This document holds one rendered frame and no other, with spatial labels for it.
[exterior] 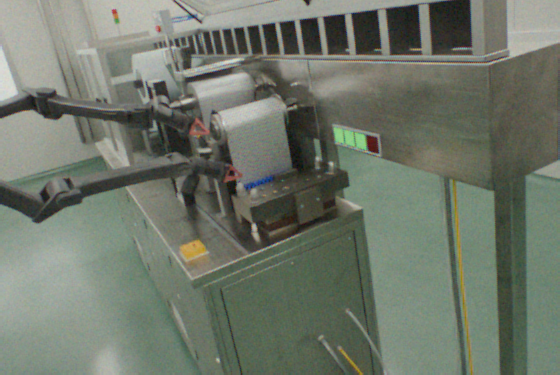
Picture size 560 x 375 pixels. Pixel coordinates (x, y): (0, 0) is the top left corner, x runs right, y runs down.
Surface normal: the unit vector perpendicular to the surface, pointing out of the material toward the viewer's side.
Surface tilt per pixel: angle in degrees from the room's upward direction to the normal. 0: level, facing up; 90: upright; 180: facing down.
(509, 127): 90
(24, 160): 90
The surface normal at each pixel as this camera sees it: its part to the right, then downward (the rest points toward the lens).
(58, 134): 0.45, 0.20
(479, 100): -0.87, 0.29
